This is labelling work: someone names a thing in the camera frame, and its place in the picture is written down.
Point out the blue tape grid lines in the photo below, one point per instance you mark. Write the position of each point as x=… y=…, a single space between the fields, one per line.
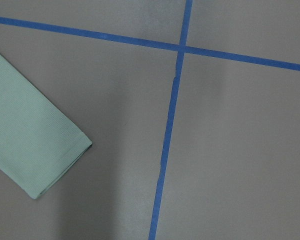
x=181 y=49

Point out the light green long-sleeve shirt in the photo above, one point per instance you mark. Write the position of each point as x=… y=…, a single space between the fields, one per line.
x=38 y=143

